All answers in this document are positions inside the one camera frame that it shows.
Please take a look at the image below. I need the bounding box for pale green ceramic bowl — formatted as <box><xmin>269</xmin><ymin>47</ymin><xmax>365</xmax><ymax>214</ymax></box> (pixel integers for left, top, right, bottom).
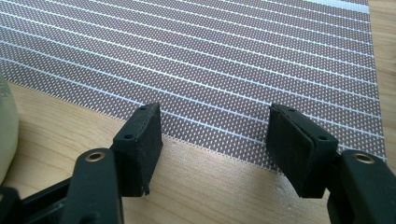
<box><xmin>0</xmin><ymin>73</ymin><xmax>20</xmax><ymax>185</ymax></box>

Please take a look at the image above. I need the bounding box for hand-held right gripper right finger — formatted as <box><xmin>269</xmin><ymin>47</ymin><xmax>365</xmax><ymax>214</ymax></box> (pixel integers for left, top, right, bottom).
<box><xmin>266</xmin><ymin>103</ymin><xmax>340</xmax><ymax>199</ymax></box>

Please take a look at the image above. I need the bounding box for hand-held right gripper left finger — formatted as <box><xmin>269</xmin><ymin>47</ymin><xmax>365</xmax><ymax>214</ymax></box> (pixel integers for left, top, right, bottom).
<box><xmin>111</xmin><ymin>102</ymin><xmax>163</xmax><ymax>198</ymax></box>

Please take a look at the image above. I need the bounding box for brown white striped placemat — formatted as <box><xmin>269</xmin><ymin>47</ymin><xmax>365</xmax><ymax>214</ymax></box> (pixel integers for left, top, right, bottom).
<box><xmin>0</xmin><ymin>0</ymin><xmax>387</xmax><ymax>172</ymax></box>

